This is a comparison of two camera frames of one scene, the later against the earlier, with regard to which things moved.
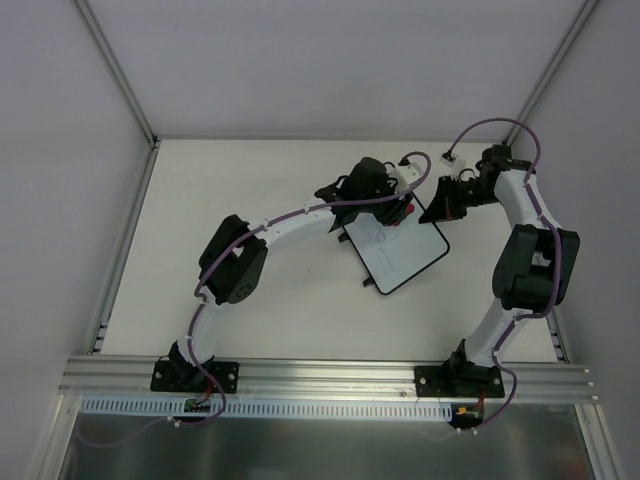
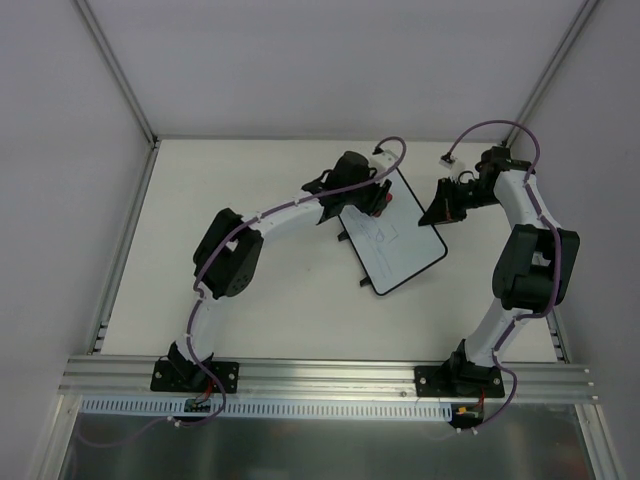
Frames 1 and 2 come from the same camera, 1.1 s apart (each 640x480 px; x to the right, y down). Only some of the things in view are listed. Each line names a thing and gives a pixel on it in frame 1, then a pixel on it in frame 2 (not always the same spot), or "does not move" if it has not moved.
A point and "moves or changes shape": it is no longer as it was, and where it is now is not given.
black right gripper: [451, 195] does not move
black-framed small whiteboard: [392, 253] does not move
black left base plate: [172, 375] does not move
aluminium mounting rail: [124, 377] does not move
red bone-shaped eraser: [409, 209] moves or changes shape
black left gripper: [390, 211] -> [379, 195]
